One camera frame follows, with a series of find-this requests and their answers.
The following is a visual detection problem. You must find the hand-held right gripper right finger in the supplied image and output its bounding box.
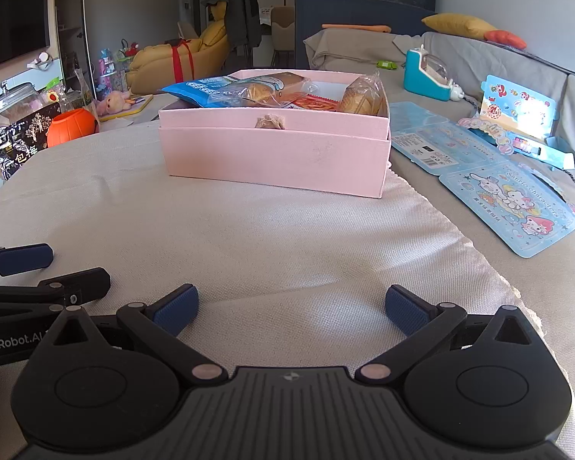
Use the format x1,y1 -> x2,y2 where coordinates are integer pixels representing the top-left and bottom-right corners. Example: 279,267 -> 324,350
355,285 -> 540,386

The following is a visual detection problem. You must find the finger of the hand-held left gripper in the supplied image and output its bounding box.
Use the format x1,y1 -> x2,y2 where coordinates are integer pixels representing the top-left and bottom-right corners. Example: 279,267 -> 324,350
0,243 -> 54,279
0,268 -> 112,319

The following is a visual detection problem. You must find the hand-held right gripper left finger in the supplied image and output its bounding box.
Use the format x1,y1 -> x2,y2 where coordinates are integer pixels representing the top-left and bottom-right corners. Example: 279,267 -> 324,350
43,284 -> 228,386

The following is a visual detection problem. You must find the pink cardboard box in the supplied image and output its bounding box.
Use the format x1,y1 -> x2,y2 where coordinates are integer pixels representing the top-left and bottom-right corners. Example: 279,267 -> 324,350
158,69 -> 393,199

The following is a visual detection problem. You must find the clear bag of golden bread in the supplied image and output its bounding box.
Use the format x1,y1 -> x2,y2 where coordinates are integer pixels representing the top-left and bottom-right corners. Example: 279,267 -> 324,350
338,71 -> 387,117

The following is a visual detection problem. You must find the clear packet of sliced bread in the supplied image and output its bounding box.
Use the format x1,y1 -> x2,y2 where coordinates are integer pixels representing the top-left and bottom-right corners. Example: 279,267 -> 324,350
208,72 -> 317,108

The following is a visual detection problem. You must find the black printed packet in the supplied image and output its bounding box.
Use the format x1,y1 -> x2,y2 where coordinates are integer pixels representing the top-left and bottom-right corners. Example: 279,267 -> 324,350
0,102 -> 63,181

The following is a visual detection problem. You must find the orange pumpkin container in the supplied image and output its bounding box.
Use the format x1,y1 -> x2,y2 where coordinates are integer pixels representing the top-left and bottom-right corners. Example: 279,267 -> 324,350
46,108 -> 99,149

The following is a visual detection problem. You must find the blue cartoon character card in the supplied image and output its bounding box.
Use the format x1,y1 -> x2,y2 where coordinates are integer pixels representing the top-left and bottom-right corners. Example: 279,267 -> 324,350
438,160 -> 575,258

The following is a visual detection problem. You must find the glass jar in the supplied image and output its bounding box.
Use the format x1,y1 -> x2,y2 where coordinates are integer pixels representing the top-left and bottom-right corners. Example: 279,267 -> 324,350
0,81 -> 47,181

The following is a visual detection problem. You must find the clear plastic bag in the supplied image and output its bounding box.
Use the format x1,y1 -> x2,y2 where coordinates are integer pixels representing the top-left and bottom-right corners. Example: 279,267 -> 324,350
64,69 -> 99,116

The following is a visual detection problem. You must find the pink plush toy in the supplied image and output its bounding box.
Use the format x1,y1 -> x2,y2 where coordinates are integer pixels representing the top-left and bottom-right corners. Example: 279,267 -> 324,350
94,91 -> 130,117

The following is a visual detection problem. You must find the yellow edged board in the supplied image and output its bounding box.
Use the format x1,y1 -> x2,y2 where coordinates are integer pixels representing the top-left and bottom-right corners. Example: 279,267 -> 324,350
98,93 -> 154,117

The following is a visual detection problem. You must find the colourful toy bottle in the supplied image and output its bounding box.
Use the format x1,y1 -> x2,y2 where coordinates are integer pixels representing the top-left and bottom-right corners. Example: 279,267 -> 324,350
96,48 -> 118,92

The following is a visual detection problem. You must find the blue snack packet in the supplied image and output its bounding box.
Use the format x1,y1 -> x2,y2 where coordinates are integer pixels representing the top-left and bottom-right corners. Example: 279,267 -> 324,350
160,76 -> 250,109

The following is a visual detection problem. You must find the red snack packet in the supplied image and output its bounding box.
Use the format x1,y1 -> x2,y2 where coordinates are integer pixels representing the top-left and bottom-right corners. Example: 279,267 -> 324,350
290,95 -> 339,112

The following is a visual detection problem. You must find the colourful toy box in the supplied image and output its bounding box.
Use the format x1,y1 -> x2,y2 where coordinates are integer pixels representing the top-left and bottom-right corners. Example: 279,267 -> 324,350
460,74 -> 575,169

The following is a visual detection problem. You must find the teal toy machine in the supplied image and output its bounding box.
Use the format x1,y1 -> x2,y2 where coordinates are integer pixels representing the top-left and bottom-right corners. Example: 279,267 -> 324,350
403,45 -> 462,103

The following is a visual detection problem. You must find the yellow lounge chair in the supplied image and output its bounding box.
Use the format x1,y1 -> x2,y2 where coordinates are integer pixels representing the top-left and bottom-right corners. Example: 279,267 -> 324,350
126,2 -> 232,95

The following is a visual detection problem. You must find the red ribbon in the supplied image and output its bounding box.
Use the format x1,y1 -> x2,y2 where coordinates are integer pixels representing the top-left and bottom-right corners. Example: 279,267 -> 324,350
170,41 -> 195,83

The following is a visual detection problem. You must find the beige sofa cover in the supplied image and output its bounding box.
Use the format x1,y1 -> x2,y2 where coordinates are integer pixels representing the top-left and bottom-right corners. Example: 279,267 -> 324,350
304,28 -> 425,72

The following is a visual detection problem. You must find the orange flat cushion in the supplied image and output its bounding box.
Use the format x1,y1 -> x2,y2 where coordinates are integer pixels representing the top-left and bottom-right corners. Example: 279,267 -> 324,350
322,24 -> 392,34

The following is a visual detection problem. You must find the orange pillow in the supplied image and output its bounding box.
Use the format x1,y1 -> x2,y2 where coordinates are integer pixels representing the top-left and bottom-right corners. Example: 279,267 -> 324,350
484,30 -> 528,51

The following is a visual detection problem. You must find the yellow pillow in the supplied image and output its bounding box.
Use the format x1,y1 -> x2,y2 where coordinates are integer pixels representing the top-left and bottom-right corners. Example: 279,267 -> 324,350
421,13 -> 497,42

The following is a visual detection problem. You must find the blue partition cabinet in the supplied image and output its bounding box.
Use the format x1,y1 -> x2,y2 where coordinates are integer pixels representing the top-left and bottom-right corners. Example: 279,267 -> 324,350
294,0 -> 437,71

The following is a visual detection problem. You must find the beige dining chair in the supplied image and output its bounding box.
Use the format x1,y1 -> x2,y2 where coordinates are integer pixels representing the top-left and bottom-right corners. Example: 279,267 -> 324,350
271,7 -> 298,68

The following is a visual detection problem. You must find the dark jacket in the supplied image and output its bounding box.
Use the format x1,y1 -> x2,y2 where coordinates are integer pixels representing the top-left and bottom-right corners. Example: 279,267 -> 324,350
206,0 -> 262,51

